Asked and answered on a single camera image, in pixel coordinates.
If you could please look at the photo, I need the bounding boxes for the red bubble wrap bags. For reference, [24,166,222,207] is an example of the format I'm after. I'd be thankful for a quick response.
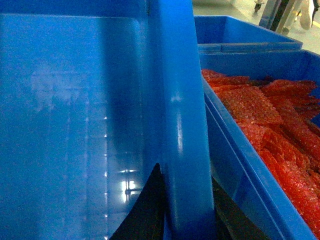
[201,69,320,237]

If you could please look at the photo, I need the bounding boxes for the blue crate with red bags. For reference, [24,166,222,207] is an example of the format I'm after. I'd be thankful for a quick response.
[199,50,320,240]

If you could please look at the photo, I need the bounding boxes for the large blue plastic crate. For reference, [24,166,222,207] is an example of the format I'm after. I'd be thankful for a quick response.
[0,0,216,240]

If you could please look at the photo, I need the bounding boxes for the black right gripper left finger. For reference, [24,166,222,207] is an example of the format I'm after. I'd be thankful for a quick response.
[110,163,166,240]

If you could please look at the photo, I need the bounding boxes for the far blue crate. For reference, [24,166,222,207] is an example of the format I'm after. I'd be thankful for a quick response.
[194,15,303,52]

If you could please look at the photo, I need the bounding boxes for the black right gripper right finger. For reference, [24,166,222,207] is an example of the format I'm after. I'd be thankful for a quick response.
[211,178,269,240]

